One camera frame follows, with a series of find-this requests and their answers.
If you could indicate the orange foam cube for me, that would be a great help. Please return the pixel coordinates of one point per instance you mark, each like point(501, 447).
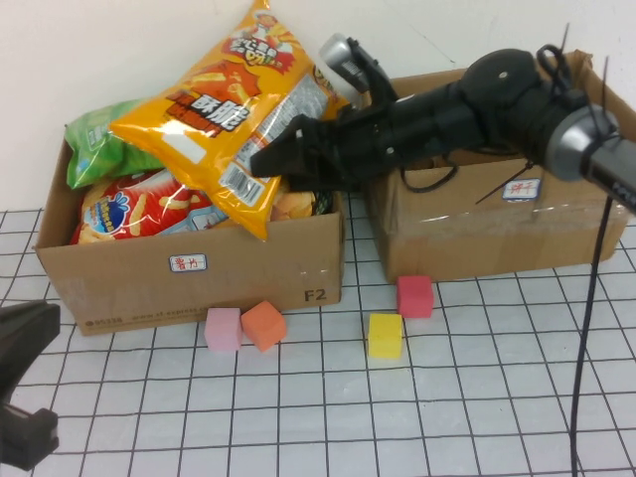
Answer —
point(263, 325)

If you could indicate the magenta foam cube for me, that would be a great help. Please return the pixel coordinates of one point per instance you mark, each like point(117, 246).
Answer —
point(415, 297)

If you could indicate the orange snack bag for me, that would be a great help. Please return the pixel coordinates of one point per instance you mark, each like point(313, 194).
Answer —
point(208, 114)

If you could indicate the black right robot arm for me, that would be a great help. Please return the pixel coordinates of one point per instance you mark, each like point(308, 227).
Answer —
point(497, 99)

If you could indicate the light pink foam cube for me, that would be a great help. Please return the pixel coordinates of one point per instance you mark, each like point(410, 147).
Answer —
point(223, 330)

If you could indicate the green snack bag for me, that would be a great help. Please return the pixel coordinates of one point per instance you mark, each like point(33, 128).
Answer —
point(99, 154)

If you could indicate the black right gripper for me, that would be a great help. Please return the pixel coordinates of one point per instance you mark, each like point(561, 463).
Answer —
point(363, 144)

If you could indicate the blue chips snack bag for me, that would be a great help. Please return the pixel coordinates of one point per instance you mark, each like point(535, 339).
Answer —
point(293, 204)

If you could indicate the cardboard box with F2 print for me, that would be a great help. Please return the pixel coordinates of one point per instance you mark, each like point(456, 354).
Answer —
point(248, 278)

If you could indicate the cardboard box with clear tape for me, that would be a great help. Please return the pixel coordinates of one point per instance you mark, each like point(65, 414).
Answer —
point(472, 243)

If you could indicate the yellow foam cube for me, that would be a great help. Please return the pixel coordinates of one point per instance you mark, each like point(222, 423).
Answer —
point(385, 335)

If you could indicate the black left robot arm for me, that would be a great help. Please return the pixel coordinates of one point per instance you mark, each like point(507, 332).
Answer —
point(22, 338)

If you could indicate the red snack bag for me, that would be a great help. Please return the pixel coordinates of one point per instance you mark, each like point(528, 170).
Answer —
point(149, 208)

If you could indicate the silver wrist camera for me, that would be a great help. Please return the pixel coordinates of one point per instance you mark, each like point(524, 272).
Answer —
point(343, 59)

